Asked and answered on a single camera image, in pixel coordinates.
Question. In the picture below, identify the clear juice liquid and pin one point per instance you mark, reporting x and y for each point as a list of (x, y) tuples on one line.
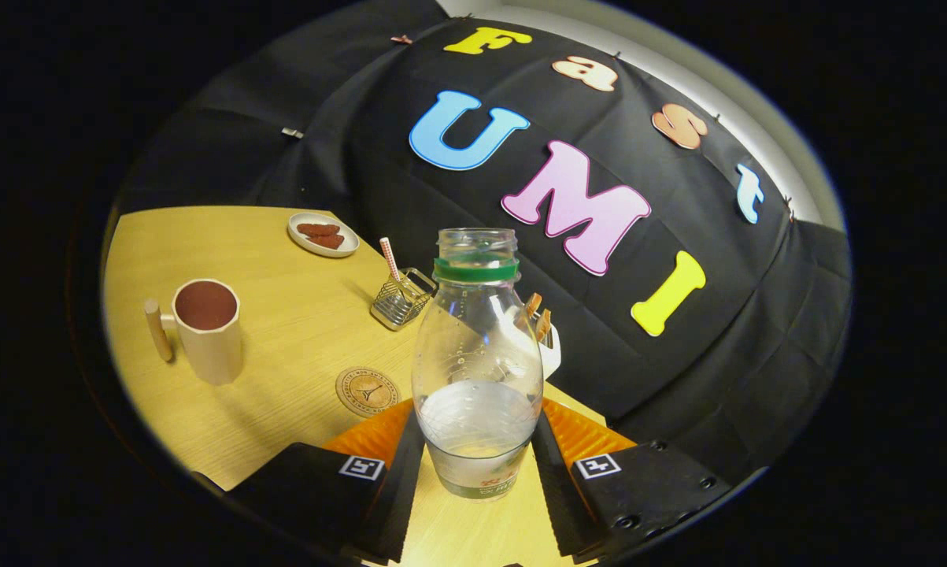
[(477, 421)]

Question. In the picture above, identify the wooden table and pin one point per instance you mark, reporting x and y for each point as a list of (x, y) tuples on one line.
[(284, 331)]

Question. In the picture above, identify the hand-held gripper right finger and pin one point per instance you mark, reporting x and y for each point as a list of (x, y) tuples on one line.
[(560, 504)]

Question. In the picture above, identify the white round plate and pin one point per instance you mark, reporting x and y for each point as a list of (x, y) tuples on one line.
[(308, 242)]

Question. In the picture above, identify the red white striped straw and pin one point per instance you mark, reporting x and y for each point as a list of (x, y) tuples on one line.
[(390, 258)]

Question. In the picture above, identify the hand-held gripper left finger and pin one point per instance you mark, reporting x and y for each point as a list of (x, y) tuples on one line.
[(398, 504)]

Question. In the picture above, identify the black backdrop cloth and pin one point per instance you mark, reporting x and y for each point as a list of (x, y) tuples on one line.
[(717, 354)]

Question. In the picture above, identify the round wooden coaster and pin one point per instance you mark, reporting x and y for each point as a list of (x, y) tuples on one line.
[(368, 391)]

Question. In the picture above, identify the white toaster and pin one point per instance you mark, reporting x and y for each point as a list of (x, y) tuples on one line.
[(553, 358)]

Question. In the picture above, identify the red sausage piece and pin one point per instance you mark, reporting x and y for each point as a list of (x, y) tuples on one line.
[(318, 229), (328, 242)]

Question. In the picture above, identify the brown toast slice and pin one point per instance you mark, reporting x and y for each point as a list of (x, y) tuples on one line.
[(534, 305), (545, 324)]

